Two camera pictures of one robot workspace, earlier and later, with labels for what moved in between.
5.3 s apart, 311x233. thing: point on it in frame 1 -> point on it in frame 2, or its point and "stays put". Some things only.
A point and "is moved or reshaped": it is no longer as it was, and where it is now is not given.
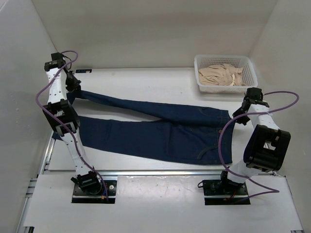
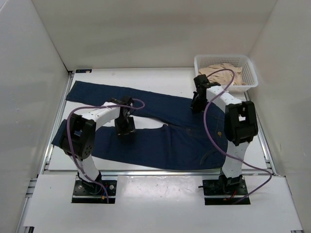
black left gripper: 75,85 -> 130,129
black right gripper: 242,120 -> 195,108
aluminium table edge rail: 66,172 stays put
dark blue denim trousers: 184,134 is moved or reshaped
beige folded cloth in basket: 221,74 stays put
